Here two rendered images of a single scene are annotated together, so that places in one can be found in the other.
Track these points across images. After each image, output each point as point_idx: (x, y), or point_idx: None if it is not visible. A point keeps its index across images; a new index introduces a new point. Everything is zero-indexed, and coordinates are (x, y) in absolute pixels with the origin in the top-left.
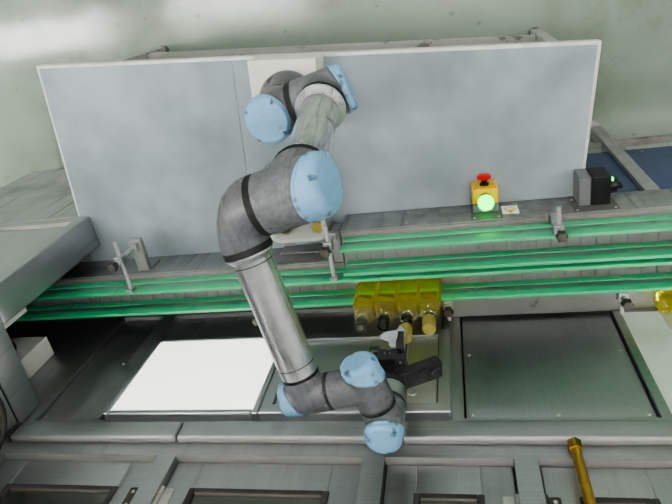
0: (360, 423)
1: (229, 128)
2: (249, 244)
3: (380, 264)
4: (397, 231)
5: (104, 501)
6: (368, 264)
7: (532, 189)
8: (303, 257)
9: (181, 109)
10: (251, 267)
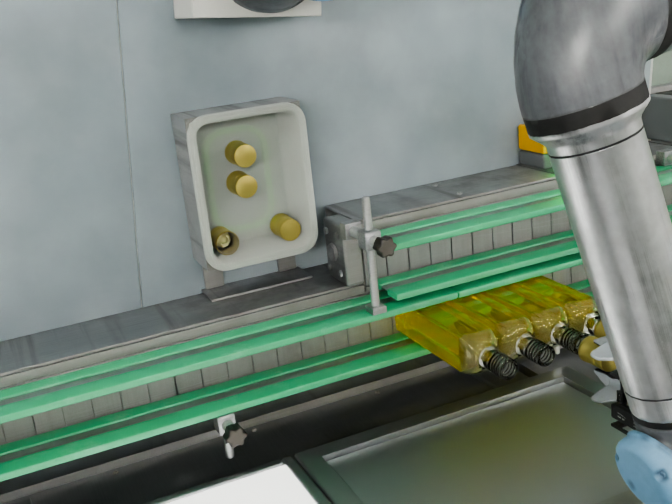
0: None
1: (93, 35)
2: (641, 71)
3: (439, 272)
4: (454, 208)
5: None
6: (418, 276)
7: None
8: (271, 295)
9: None
10: (636, 133)
